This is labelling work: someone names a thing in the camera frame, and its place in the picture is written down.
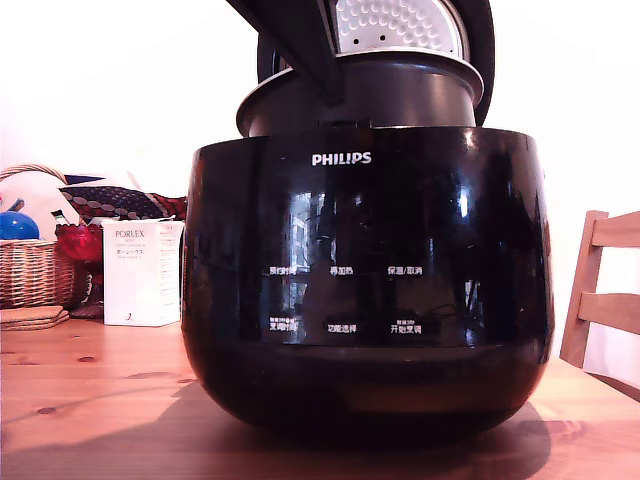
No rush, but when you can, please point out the red glass bowl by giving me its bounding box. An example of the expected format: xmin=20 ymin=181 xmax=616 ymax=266
xmin=53 ymin=223 xmax=105 ymax=264

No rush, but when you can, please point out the black Philips rice cooker body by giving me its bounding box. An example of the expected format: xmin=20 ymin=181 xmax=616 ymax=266
xmin=180 ymin=124 xmax=556 ymax=444

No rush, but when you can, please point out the black rice cooker lid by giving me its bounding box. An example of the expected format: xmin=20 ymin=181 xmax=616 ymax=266
xmin=255 ymin=0 xmax=497 ymax=134

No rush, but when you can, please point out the dark patterned red cloth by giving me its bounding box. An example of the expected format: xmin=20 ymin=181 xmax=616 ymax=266
xmin=58 ymin=172 xmax=189 ymax=222

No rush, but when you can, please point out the woven wicker basket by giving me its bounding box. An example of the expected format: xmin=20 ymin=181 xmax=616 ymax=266
xmin=0 ymin=163 xmax=77 ymax=310

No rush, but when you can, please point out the black cooking pot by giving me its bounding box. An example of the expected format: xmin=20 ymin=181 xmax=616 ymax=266
xmin=235 ymin=48 xmax=486 ymax=139

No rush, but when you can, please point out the blue ball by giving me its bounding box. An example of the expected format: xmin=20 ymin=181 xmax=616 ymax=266
xmin=0 ymin=210 xmax=41 ymax=242

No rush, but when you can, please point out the white Porlex cardboard box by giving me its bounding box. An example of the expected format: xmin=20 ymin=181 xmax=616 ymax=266
xmin=101 ymin=218 xmax=185 ymax=328

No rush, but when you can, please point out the stack of cork coasters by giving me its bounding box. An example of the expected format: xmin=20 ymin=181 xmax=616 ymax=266
xmin=0 ymin=305 xmax=71 ymax=332

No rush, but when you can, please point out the wooden chair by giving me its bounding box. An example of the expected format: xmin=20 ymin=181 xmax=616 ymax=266
xmin=559 ymin=209 xmax=640 ymax=401

